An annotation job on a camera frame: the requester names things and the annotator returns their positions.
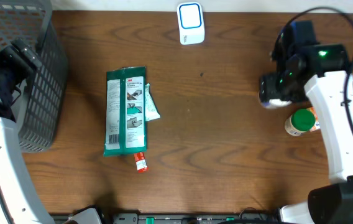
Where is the white plastic jar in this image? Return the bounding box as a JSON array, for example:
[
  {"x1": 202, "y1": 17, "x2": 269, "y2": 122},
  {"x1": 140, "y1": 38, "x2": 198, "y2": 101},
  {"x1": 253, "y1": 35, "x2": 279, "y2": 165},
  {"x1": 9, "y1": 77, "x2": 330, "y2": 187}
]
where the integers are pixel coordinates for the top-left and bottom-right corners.
[{"x1": 260, "y1": 99, "x2": 291, "y2": 110}]

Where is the green lid jar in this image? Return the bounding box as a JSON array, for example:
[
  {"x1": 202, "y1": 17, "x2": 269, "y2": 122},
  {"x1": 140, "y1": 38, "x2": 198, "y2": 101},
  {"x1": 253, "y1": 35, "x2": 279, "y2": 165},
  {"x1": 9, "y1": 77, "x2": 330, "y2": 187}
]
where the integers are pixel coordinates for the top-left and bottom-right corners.
[{"x1": 285, "y1": 109, "x2": 316, "y2": 136}]

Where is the orange tissue pack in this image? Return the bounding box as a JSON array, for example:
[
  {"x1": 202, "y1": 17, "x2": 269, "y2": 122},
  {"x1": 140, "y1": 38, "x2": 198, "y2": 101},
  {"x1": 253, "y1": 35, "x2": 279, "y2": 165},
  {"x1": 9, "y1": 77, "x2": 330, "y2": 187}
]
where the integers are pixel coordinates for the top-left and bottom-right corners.
[{"x1": 307, "y1": 107, "x2": 320, "y2": 132}]

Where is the teal white tissue pack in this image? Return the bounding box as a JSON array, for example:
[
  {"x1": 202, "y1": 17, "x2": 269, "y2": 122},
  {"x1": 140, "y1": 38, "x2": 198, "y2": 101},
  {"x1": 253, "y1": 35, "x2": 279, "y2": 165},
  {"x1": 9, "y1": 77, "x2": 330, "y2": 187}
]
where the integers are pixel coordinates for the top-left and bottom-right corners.
[{"x1": 145, "y1": 83, "x2": 161, "y2": 121}]

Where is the red white snack bar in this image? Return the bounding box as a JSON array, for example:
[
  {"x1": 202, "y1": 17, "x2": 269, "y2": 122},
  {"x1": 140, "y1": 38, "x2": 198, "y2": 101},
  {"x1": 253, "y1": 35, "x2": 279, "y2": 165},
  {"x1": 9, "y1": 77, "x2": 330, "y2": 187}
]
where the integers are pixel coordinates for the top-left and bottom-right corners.
[{"x1": 134, "y1": 152, "x2": 149, "y2": 173}]

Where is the green white wipes pack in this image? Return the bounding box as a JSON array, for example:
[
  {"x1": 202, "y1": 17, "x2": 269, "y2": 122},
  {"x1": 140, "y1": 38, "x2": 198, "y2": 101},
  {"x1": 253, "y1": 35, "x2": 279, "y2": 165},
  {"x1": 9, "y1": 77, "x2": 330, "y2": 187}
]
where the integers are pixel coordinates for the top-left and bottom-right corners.
[{"x1": 104, "y1": 67, "x2": 147, "y2": 157}]

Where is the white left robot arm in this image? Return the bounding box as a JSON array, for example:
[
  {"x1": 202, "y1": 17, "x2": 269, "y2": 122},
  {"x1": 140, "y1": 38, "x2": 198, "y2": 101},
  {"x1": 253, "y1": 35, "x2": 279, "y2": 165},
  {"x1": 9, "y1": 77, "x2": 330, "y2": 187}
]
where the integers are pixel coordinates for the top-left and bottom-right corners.
[{"x1": 0, "y1": 39, "x2": 102, "y2": 223}]

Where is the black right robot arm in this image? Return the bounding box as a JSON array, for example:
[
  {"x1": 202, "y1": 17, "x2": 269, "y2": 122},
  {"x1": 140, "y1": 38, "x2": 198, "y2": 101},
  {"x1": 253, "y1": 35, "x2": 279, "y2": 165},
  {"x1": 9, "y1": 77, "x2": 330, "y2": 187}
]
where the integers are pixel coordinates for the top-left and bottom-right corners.
[{"x1": 259, "y1": 21, "x2": 353, "y2": 223}]

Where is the white barcode scanner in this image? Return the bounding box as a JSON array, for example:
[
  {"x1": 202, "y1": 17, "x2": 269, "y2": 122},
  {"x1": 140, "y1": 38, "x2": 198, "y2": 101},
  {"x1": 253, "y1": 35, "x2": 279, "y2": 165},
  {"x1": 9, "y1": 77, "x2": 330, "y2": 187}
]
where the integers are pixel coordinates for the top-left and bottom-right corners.
[{"x1": 176, "y1": 2, "x2": 205, "y2": 45}]

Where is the grey plastic mesh basket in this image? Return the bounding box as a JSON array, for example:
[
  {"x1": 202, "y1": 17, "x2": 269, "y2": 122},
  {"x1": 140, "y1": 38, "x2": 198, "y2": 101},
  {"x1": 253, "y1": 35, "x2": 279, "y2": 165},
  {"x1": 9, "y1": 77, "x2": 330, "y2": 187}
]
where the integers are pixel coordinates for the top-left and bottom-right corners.
[{"x1": 0, "y1": 0, "x2": 68, "y2": 153}]

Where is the black mounting rail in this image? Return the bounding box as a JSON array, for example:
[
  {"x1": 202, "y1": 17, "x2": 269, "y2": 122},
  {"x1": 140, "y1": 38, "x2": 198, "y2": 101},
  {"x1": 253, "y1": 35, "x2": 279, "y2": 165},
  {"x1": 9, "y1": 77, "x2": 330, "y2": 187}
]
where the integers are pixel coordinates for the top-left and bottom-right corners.
[{"x1": 52, "y1": 212, "x2": 283, "y2": 224}]

